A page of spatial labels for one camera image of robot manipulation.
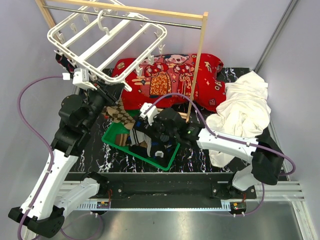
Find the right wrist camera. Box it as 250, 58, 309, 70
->
139, 102, 158, 126

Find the brown striped sock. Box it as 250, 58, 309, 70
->
114, 133, 148, 148

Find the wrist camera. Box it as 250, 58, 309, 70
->
139, 102, 158, 126
62, 68, 98, 91

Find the black base crossbar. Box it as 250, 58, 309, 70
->
54, 171, 258, 201

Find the white crumpled cloth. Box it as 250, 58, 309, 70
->
205, 70, 272, 169

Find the metal hanging rod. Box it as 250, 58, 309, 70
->
43, 5, 202, 30

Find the beige argyle sock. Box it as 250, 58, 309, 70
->
106, 100, 135, 130

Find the black blue sports sock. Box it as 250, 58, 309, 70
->
126, 125, 177, 159

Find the green plastic basket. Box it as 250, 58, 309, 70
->
101, 122, 180, 172

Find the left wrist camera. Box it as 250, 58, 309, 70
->
62, 68, 98, 91

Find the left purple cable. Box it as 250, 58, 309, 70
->
16, 75, 65, 240

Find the white plastic clip hanger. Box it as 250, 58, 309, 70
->
46, 0, 168, 92

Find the wooden clothes rack frame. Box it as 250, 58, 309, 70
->
34, 0, 209, 125

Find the red printed pillow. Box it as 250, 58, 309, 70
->
121, 53, 226, 112

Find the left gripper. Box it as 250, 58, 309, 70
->
83, 79, 125, 131

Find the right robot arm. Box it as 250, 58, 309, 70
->
130, 108, 284, 199

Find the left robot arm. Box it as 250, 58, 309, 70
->
8, 83, 124, 238

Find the navy santa christmas sock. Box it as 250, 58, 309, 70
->
54, 50, 76, 74

